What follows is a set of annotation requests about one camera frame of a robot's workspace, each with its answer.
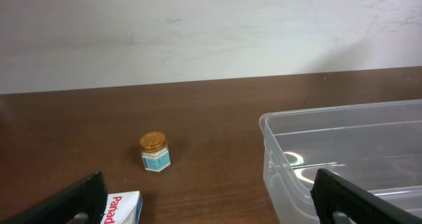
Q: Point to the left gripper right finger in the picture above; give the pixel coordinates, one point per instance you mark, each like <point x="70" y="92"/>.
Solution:
<point x="337" y="200"/>

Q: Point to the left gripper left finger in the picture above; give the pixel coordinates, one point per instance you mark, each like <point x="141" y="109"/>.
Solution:
<point x="87" y="197"/>

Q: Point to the clear plastic container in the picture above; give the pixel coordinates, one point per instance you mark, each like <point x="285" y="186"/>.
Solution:
<point x="376" y="146"/>

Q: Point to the white Panadol box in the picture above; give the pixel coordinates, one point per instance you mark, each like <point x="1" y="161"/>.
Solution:
<point x="123" y="208"/>

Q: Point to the small jar gold lid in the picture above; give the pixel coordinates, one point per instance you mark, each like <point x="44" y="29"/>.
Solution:
<point x="154" y="151"/>

